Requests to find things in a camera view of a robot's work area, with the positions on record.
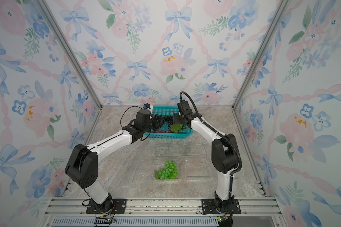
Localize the clear plastic clamshell container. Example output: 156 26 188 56
153 143 184 182

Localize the green grape bunch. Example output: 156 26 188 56
155 161 179 180

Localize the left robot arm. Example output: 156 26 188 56
65 104 153 213

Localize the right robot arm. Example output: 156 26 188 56
173 100 242 213

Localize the green grape leaf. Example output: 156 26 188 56
169 124 184 133

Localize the dark purple grape bunch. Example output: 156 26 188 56
156 114 172 124

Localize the red grape bunch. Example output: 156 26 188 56
154 129 172 133

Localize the teal plastic basket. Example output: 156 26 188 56
145 106 193 139

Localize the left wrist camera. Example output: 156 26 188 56
143 103 153 113

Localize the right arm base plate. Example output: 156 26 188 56
201 199 241 215

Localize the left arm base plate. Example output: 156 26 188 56
85 198 127 215

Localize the aluminium front rail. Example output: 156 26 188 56
39 197 287 227

